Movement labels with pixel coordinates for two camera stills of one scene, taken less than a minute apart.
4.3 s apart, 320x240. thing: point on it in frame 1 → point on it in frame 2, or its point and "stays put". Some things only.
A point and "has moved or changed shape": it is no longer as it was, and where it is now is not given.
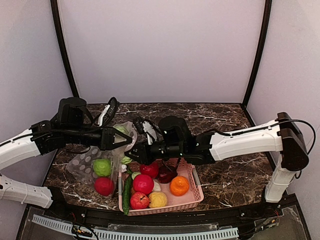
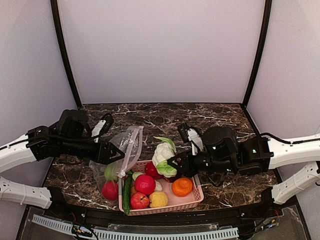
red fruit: (143, 184) stays put
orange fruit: (179, 186) has moved or changed shape
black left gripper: (104, 138) → (105, 152)
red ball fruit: (104, 186) → (110, 190)
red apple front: (139, 200) stays put
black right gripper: (144, 153) → (186, 163)
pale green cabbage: (119, 138) → (162, 153)
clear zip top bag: (102, 168) has moved or changed shape
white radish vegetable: (157, 186) stays put
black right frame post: (260, 51) stays put
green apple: (102, 167) → (110, 175)
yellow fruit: (157, 199) stays put
